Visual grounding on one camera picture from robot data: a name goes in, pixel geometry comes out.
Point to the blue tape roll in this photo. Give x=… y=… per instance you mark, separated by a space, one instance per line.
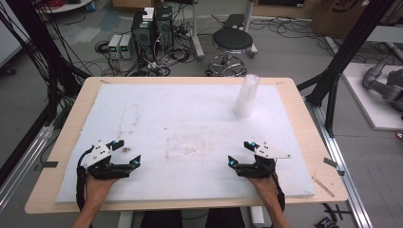
x=91 y=6

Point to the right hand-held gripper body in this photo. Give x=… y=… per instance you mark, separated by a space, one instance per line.
x=256 y=169

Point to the white stand leg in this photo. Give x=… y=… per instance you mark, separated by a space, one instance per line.
x=197 y=41
x=250 y=12

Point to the stack of clear plastic cups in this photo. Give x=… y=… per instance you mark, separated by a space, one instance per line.
x=246 y=98

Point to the cardboard box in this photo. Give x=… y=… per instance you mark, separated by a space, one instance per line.
x=329 y=22

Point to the aluminium rail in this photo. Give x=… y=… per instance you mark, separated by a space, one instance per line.
x=345 y=190
x=25 y=161

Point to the wooden stick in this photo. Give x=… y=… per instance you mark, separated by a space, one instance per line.
x=323 y=186

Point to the black round stool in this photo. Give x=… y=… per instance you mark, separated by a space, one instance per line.
x=233 y=39

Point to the person's left hand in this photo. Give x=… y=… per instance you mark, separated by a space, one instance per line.
x=98 y=190

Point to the black tape piece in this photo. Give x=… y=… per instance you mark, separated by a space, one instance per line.
x=50 y=164

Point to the person's right hand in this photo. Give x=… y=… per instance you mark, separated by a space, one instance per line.
x=266 y=188

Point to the grey power supply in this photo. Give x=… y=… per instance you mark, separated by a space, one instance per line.
x=126 y=46
x=114 y=46

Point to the white panel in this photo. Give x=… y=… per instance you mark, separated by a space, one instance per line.
x=8 y=34

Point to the white board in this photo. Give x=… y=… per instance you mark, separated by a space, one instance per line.
x=367 y=104

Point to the person's left leg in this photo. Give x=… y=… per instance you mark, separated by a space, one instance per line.
x=161 y=220

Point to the wooden table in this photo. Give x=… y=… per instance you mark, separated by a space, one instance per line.
x=302 y=126

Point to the person's right leg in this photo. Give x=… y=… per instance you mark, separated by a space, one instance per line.
x=225 y=219

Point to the white foam mat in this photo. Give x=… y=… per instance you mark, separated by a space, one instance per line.
x=190 y=110

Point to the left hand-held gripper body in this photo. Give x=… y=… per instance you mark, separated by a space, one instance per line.
x=106 y=171

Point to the white table leg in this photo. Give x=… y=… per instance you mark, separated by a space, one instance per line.
x=125 y=220
x=257 y=217

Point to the black parts on floor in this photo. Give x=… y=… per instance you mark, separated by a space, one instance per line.
x=329 y=220

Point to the white round table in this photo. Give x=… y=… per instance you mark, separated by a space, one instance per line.
x=69 y=6

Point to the black computer tower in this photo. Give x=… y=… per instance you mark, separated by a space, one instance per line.
x=142 y=38
x=164 y=28

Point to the white box device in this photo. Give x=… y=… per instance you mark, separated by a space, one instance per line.
x=148 y=14

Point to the grey tape piece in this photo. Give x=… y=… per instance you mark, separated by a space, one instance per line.
x=330 y=162

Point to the person's leg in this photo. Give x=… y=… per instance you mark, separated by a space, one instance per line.
x=225 y=219
x=161 y=220

